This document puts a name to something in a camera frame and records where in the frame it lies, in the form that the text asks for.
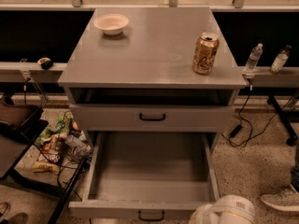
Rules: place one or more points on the grey drawer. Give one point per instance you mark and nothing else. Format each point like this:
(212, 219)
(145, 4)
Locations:
(152, 118)
(148, 176)

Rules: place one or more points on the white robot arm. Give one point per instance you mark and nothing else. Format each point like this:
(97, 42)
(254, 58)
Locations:
(229, 209)

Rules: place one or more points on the grey drawer cabinet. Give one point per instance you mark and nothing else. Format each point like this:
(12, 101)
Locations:
(150, 63)

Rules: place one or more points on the grey top drawer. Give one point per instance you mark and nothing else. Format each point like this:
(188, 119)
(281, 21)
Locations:
(152, 118)

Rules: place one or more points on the gold soda can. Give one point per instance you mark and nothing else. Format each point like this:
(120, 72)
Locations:
(205, 53)

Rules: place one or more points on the crushed plastic bottle on floor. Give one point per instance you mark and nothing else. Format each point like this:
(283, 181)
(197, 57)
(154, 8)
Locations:
(79, 149)

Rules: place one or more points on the black tripod leg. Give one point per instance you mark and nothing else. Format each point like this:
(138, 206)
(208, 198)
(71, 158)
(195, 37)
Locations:
(67, 191)

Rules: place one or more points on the white paper bowl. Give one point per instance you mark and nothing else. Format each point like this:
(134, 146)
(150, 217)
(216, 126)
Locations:
(111, 24)

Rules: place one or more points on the green snack bag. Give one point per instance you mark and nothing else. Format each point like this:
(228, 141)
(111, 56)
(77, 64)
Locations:
(60, 126)

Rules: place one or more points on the chips snack bag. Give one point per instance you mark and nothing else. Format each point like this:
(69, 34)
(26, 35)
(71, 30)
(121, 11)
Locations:
(51, 155)

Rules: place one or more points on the clear water bottle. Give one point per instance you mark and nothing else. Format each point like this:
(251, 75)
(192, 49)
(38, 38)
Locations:
(253, 59)

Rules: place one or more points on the black yellow tape measure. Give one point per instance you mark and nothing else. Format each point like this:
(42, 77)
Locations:
(45, 63)

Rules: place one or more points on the black wheeled stand leg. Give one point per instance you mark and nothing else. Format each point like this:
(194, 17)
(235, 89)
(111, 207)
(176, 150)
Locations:
(286, 117)

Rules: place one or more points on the grey knit sneaker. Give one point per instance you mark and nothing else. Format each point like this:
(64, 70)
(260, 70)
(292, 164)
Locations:
(286, 200)

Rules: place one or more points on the dark shoe bottom left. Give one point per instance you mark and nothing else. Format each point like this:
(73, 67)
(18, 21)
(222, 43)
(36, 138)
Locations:
(20, 218)

